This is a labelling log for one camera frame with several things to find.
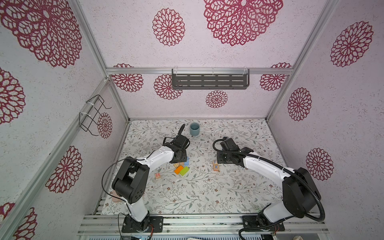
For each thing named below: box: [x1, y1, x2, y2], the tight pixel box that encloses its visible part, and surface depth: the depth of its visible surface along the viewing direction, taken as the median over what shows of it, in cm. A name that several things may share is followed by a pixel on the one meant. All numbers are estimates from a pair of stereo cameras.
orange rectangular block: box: [174, 165, 184, 175], surface depth 94 cm
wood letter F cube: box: [213, 160, 220, 171], surface depth 94 cm
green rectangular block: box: [179, 166, 190, 176], surface depth 94 cm
